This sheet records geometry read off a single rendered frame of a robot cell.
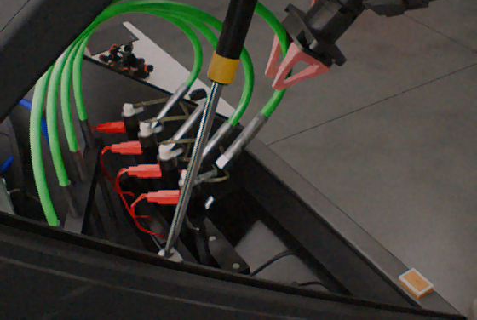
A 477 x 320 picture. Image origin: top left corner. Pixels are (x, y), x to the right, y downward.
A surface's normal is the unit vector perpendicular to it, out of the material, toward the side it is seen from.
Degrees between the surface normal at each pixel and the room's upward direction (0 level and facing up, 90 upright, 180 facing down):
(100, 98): 90
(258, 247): 0
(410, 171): 0
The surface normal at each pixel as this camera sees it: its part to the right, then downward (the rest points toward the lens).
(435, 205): -0.12, -0.83
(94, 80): 0.48, 0.43
